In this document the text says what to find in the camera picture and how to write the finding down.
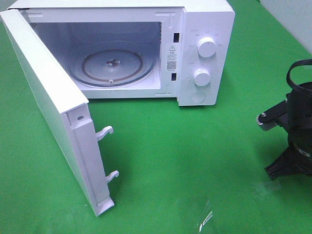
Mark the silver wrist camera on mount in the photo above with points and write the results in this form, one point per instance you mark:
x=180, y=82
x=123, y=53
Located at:
x=275, y=116

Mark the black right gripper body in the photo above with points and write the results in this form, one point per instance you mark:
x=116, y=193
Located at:
x=299, y=129

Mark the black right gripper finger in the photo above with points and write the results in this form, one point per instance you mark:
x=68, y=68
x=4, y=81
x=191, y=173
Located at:
x=290, y=162

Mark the glass microwave turntable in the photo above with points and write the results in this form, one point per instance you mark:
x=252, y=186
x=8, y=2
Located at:
x=110, y=68

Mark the white microwave oven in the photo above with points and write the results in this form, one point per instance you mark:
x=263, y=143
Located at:
x=167, y=30

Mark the white microwave knob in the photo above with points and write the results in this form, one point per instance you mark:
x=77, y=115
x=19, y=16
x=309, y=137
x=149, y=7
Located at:
x=202, y=77
x=206, y=47

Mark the round microwave door button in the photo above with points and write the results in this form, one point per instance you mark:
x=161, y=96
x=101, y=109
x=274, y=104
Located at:
x=198, y=97

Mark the white microwave door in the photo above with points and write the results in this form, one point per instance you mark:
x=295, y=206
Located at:
x=65, y=109

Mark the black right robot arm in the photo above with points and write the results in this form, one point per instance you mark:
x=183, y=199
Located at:
x=301, y=95

